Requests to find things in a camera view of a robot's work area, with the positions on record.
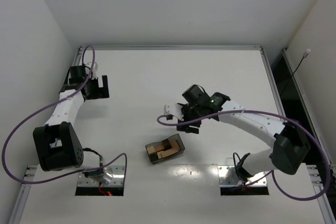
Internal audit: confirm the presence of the smoky transparent plastic bin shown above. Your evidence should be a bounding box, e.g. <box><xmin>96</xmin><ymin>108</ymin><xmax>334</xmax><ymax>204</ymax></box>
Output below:
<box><xmin>145</xmin><ymin>134</ymin><xmax>185</xmax><ymax>165</ymax></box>

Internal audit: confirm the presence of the printed light wood plank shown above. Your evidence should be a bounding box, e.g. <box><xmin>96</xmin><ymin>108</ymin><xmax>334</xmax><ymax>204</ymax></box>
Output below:
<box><xmin>157</xmin><ymin>148</ymin><xmax>180</xmax><ymax>159</ymax></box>

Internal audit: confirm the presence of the plain light wood plank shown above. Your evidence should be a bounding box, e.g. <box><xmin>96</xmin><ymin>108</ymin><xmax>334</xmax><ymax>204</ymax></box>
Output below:
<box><xmin>146</xmin><ymin>144</ymin><xmax>164</xmax><ymax>155</ymax></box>

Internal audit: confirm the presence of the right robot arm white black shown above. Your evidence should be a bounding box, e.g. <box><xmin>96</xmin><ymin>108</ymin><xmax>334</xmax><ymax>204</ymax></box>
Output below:
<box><xmin>171</xmin><ymin>84</ymin><xmax>310</xmax><ymax>185</ymax></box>

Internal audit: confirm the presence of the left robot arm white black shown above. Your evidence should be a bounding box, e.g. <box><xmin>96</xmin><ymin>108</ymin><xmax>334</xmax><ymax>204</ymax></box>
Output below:
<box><xmin>33</xmin><ymin>66</ymin><xmax>110</xmax><ymax>172</ymax></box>

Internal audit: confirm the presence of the dark arch wood block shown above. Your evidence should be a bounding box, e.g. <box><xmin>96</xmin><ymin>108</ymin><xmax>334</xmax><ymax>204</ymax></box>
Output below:
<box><xmin>162</xmin><ymin>140</ymin><xmax>180</xmax><ymax>151</ymax></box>

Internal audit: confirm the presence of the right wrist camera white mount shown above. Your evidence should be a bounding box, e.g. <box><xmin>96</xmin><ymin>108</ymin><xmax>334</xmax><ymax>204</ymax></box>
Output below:
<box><xmin>164</xmin><ymin>103</ymin><xmax>184</xmax><ymax>121</ymax></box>

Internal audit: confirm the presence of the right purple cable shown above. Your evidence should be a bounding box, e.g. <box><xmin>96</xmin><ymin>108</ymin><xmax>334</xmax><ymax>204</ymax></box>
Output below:
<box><xmin>156</xmin><ymin>110</ymin><xmax>331</xmax><ymax>200</ymax></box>

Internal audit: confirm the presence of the purple cable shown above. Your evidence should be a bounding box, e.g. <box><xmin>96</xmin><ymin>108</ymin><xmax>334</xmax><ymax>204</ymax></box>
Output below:
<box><xmin>156</xmin><ymin>110</ymin><xmax>331</xmax><ymax>200</ymax></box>
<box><xmin>1</xmin><ymin>45</ymin><xmax>128</xmax><ymax>185</ymax></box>

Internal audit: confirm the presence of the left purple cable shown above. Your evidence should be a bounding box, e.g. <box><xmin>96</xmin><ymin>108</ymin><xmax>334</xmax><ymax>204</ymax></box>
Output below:
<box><xmin>1</xmin><ymin>45</ymin><xmax>128</xmax><ymax>185</ymax></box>

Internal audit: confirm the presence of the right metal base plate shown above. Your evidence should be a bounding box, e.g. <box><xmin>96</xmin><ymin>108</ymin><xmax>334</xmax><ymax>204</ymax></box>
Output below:
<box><xmin>217</xmin><ymin>165</ymin><xmax>267</xmax><ymax>189</ymax></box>

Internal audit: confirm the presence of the metal base plate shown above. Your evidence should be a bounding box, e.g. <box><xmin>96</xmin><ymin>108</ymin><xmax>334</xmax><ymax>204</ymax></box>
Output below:
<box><xmin>77</xmin><ymin>165</ymin><xmax>126</xmax><ymax>188</ymax></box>
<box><xmin>217</xmin><ymin>165</ymin><xmax>267</xmax><ymax>189</ymax></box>

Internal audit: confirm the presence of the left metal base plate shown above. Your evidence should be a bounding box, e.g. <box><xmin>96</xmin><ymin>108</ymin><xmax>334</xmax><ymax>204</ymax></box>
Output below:
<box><xmin>77</xmin><ymin>165</ymin><xmax>126</xmax><ymax>188</ymax></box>

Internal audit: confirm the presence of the black wall cable white plug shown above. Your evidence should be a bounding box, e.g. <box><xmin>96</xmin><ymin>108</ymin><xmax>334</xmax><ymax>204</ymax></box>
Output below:
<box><xmin>280</xmin><ymin>48</ymin><xmax>311</xmax><ymax>97</ymax></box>

